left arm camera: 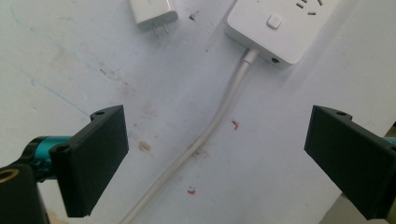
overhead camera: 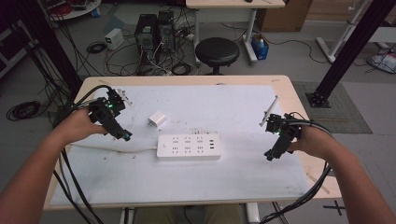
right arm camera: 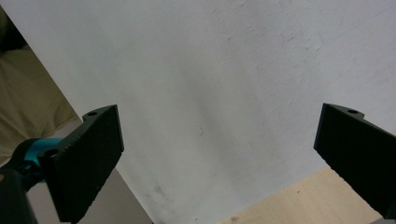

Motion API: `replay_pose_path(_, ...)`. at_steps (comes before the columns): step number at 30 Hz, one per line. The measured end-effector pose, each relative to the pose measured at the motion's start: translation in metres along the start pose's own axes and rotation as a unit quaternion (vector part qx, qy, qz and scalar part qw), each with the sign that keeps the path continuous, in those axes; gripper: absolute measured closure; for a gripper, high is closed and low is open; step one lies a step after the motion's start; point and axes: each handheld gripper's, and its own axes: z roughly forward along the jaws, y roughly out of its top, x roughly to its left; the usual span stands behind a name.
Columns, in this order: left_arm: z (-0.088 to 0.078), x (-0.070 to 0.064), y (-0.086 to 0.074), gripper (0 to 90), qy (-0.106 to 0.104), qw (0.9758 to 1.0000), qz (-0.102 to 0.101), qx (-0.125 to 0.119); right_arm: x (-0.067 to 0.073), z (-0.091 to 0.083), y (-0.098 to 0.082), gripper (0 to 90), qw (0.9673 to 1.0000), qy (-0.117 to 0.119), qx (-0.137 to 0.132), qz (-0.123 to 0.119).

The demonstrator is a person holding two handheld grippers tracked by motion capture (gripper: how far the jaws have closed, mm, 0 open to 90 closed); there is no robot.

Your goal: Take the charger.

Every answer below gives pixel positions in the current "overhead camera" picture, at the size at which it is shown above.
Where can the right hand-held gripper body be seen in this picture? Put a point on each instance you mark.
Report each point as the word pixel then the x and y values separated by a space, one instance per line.
pixel 285 130

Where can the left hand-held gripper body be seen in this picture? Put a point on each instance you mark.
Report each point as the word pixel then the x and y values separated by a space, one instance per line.
pixel 104 113

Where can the person's left hand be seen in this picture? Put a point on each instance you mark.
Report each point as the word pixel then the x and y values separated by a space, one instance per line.
pixel 79 124

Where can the person's right hand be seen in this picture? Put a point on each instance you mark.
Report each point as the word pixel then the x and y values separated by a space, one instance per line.
pixel 314 140

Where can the white charger plug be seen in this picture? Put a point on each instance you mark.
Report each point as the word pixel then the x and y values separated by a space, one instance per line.
pixel 156 118

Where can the white power strip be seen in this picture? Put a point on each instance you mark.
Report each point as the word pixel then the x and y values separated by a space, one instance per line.
pixel 188 147

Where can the grey floor mat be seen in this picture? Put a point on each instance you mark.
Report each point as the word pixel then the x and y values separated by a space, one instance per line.
pixel 348 109

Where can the white power supply box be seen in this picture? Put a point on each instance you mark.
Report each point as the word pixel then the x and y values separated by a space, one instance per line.
pixel 114 38

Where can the white table mat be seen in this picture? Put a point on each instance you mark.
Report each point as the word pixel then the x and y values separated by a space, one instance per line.
pixel 193 183

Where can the blue open box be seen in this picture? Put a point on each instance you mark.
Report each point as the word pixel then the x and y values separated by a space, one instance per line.
pixel 261 51

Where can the black metal stand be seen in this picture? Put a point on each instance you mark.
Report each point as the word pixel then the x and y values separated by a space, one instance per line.
pixel 351 46
pixel 51 46

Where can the black computer tower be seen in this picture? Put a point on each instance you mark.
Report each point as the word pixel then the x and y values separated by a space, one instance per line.
pixel 145 34
pixel 166 29

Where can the black round stool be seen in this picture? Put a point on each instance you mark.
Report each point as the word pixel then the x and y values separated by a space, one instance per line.
pixel 217 51

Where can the round white table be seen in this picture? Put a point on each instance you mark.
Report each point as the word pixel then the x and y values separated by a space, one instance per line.
pixel 81 11

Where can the white metal stand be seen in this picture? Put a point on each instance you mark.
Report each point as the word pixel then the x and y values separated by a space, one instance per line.
pixel 339 40

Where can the brown cardboard box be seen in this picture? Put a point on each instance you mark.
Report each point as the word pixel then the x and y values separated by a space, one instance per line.
pixel 285 15

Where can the clear plastic bag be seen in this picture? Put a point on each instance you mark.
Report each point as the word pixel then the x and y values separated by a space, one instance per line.
pixel 383 63

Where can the white-legged wooden desk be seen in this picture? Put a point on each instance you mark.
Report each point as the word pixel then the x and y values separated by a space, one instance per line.
pixel 233 3

